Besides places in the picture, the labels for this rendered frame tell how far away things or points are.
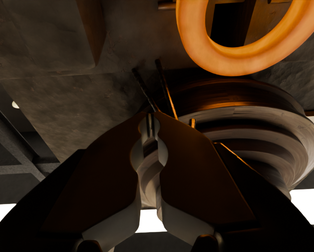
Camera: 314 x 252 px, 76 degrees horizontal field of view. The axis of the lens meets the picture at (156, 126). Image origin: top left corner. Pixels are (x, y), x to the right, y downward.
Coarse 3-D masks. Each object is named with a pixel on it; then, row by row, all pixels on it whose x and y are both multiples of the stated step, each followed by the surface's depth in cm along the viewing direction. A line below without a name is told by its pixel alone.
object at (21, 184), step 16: (0, 144) 905; (32, 144) 896; (0, 176) 795; (16, 176) 792; (32, 176) 788; (0, 192) 750; (16, 192) 747; (128, 240) 622; (144, 240) 620; (160, 240) 618; (176, 240) 616
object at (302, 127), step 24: (192, 96) 37; (216, 96) 35; (240, 96) 35; (264, 96) 36; (216, 120) 34; (240, 120) 35; (264, 120) 35; (288, 120) 35; (144, 144) 39; (312, 144) 40; (312, 168) 48
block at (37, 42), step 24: (24, 0) 20; (48, 0) 20; (72, 0) 20; (96, 0) 26; (24, 24) 21; (48, 24) 21; (72, 24) 21; (96, 24) 26; (48, 48) 23; (72, 48) 23; (96, 48) 25
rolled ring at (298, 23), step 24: (192, 0) 23; (312, 0) 24; (192, 24) 25; (288, 24) 27; (312, 24) 26; (192, 48) 27; (216, 48) 28; (240, 48) 30; (264, 48) 28; (288, 48) 28; (216, 72) 30; (240, 72) 30
